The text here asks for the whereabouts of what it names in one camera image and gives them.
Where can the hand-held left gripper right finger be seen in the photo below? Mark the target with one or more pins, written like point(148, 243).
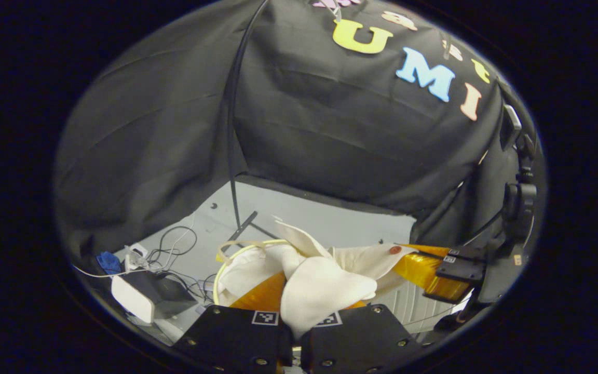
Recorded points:
point(361, 337)

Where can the black backdrop cloth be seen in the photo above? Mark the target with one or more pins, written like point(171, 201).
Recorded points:
point(330, 130)

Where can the cream shirt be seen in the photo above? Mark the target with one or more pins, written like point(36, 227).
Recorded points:
point(320, 291)

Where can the white laundry hamper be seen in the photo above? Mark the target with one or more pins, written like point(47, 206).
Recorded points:
point(413, 309)

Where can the blue cloth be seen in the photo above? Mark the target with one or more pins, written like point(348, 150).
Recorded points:
point(108, 262)

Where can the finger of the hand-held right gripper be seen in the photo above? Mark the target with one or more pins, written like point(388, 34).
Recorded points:
point(423, 272)

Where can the white electronic device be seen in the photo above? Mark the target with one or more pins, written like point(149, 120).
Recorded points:
point(138, 296)

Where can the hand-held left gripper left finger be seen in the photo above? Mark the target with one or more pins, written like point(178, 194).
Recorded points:
point(236, 337)

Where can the black garment rack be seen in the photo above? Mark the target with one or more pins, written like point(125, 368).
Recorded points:
point(230, 156)

